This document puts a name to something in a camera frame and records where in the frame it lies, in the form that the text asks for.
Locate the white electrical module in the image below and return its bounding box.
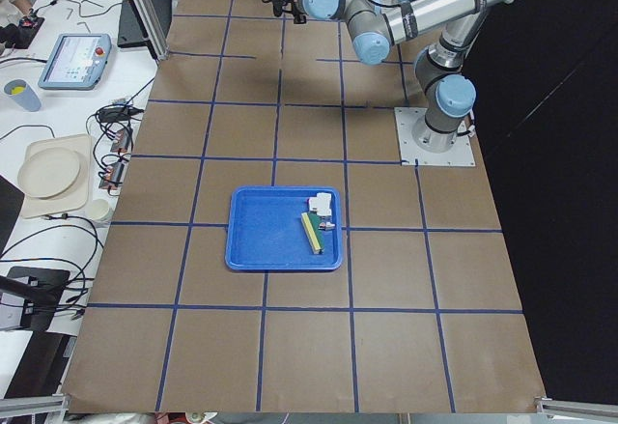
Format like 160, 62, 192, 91
307, 192, 335, 231

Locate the green yellow terminal block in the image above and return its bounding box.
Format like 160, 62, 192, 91
300, 212, 324, 254

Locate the blue plastic tray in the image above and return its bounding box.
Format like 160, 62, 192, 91
225, 185, 343, 272

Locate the white paper cup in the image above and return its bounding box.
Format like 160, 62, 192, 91
84, 199, 114, 227

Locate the beige tray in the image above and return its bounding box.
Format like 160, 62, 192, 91
17, 134, 93, 218

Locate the beige plate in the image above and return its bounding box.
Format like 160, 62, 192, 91
17, 148, 80, 198

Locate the blue teach pendant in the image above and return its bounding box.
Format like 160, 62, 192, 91
38, 33, 112, 90

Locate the blue cup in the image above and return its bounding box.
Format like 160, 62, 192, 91
4, 79, 42, 112

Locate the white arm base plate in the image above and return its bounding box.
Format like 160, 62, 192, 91
394, 107, 476, 167

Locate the aluminium frame post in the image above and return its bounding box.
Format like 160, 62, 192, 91
127, 0, 169, 61

